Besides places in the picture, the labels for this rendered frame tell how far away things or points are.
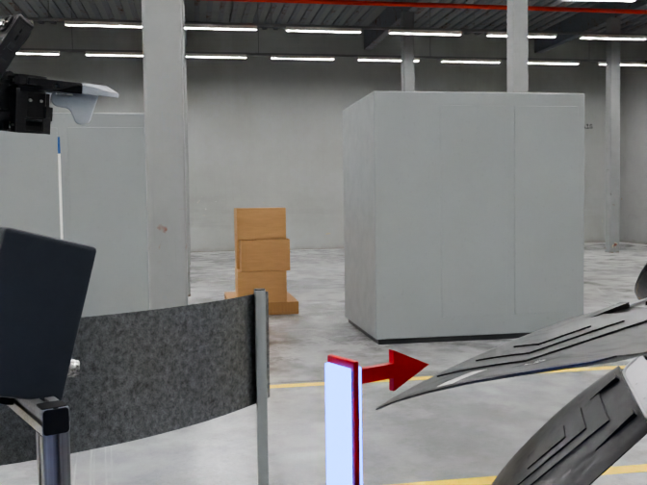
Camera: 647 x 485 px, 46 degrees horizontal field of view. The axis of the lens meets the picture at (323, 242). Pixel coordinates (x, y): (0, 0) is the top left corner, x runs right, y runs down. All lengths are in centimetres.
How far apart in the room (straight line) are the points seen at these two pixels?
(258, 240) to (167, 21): 417
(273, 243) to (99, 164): 277
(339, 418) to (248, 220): 824
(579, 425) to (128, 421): 184
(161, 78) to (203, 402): 274
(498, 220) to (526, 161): 60
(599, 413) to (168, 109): 429
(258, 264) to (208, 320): 612
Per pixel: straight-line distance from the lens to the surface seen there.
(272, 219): 868
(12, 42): 116
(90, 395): 241
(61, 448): 92
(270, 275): 872
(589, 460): 77
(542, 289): 730
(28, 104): 116
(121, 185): 659
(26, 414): 97
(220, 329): 263
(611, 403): 80
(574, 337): 57
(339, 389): 42
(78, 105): 116
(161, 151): 487
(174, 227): 486
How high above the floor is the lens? 128
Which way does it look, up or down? 3 degrees down
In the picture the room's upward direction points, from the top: 1 degrees counter-clockwise
